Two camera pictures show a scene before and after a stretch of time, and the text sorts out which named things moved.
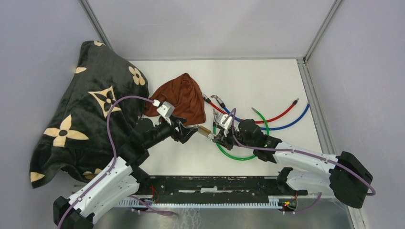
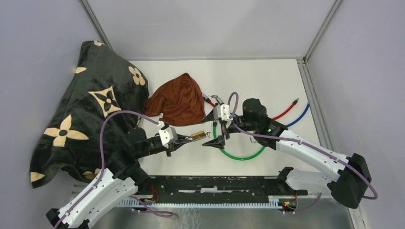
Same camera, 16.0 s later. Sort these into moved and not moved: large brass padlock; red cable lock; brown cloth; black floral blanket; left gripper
Moved: large brass padlock; left gripper
Not moved: red cable lock; black floral blanket; brown cloth
